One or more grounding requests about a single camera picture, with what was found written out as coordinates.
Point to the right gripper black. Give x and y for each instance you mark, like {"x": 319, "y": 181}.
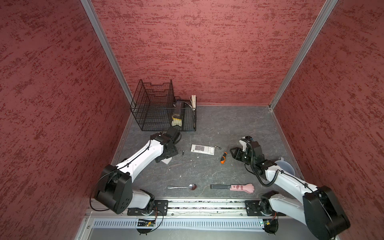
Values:
{"x": 237, "y": 153}

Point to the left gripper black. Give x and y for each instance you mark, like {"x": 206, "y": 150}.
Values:
{"x": 173, "y": 152}

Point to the orange black screwdriver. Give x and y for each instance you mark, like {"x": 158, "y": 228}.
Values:
{"x": 223, "y": 158}

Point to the long white remote control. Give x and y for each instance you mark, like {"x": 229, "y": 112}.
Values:
{"x": 203, "y": 149}

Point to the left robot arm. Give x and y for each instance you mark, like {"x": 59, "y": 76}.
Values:
{"x": 114, "y": 188}

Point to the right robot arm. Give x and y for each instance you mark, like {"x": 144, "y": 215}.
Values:
{"x": 316, "y": 207}

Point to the small white AC remote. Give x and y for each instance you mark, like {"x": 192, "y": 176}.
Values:
{"x": 166, "y": 161}

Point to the yellow black item in rack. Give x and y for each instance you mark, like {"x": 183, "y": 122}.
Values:
{"x": 178, "y": 114}

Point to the pink cat paw tool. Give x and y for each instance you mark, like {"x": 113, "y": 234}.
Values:
{"x": 248, "y": 188}

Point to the metal spoon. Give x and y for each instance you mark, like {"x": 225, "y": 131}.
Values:
{"x": 190, "y": 187}

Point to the grey cup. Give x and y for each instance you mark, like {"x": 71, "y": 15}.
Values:
{"x": 285, "y": 166}

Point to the wooden sticks in rack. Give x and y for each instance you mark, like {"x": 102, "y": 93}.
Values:
{"x": 193, "y": 101}

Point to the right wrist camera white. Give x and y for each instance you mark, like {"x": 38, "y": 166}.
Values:
{"x": 245, "y": 142}

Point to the black wire rack organizer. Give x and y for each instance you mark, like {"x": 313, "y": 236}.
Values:
{"x": 152, "y": 107}

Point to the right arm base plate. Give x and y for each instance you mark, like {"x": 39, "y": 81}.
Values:
{"x": 258, "y": 208}

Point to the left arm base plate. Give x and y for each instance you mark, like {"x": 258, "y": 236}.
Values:
{"x": 154, "y": 207}

